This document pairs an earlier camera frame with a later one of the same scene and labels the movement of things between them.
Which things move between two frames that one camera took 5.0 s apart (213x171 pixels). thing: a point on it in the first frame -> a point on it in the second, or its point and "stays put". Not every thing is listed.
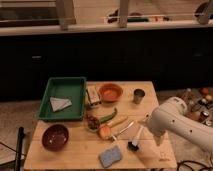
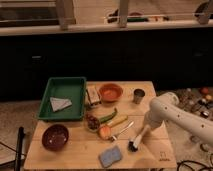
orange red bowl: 111,92 stays put
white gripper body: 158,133 -> 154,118
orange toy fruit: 104,132 stays put
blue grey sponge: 110,156 stays put
